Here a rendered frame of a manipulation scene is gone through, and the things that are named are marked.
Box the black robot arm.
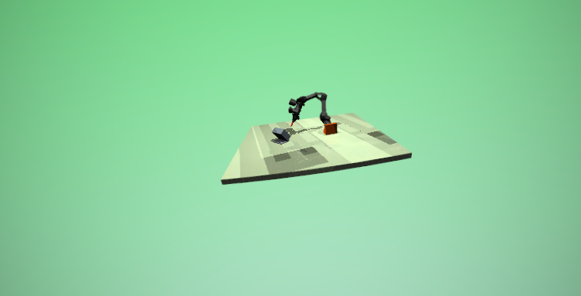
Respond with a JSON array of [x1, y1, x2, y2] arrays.
[[288, 92, 331, 125]]

